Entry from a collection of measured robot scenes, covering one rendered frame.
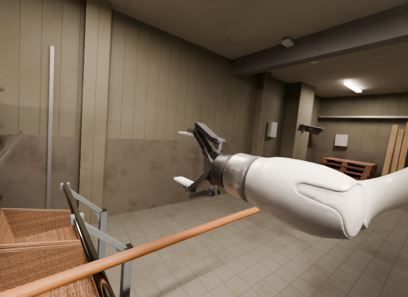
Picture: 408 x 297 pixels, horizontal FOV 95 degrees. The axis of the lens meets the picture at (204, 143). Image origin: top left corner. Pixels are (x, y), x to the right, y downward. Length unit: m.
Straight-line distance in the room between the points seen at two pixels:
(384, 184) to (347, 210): 0.17
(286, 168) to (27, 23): 3.39
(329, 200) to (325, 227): 0.04
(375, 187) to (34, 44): 3.42
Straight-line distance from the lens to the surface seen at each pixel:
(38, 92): 3.30
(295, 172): 0.30
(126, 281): 1.24
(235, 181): 0.35
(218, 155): 0.43
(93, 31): 3.35
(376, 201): 0.45
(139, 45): 3.66
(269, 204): 0.32
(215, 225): 0.82
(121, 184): 3.54
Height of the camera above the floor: 1.57
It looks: 4 degrees down
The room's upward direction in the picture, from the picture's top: 5 degrees clockwise
